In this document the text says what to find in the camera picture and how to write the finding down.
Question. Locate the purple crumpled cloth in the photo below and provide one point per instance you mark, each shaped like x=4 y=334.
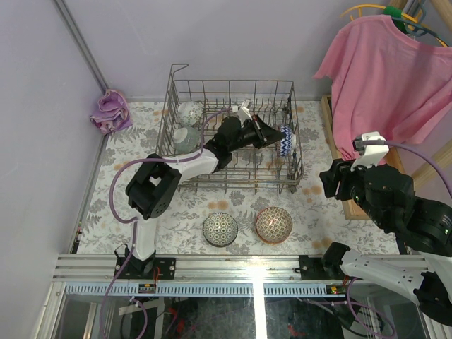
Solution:
x=112 y=113

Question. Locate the slotted cable duct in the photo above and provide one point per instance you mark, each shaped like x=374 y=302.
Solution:
x=172 y=289

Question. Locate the grey dotted bowl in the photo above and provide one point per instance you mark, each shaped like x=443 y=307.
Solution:
x=186 y=139

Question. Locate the white wrist camera, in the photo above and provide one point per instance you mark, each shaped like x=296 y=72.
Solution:
x=372 y=149
x=243 y=111

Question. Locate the corner aluminium post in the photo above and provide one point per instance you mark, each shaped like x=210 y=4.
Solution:
x=79 y=40

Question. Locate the pink t-shirt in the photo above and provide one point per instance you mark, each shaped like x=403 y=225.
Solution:
x=384 y=81

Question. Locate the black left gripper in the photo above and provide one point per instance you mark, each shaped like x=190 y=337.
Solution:
x=260 y=131

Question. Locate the blue zigzag bowl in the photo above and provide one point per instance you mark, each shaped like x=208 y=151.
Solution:
x=286 y=145

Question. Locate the yellow clothes hanger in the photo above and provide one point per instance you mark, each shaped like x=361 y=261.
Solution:
x=416 y=12

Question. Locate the brown lattice patterned bowl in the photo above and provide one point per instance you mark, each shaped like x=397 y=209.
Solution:
x=273 y=225

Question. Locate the teal clothes hanger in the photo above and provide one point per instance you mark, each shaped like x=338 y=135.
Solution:
x=409 y=27

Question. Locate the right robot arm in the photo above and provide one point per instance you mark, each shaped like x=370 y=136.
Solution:
x=420 y=226

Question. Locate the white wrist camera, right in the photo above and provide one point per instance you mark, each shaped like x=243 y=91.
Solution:
x=372 y=149

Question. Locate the black patterned bowl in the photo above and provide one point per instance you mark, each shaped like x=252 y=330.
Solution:
x=220 y=229

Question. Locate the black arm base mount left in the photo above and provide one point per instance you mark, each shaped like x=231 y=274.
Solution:
x=153 y=268

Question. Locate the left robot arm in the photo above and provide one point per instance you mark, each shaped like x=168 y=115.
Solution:
x=153 y=186

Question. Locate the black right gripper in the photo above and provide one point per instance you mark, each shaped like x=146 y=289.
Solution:
x=341 y=171

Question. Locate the white wrist camera, left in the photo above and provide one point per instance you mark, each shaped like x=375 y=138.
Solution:
x=243 y=111

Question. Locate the floral table mat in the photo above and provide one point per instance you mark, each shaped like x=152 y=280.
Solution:
x=317 y=220

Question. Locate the aluminium frame rail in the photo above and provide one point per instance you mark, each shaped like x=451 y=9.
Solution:
x=189 y=268

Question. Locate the grey wire dish rack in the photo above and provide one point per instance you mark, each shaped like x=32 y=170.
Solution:
x=251 y=168

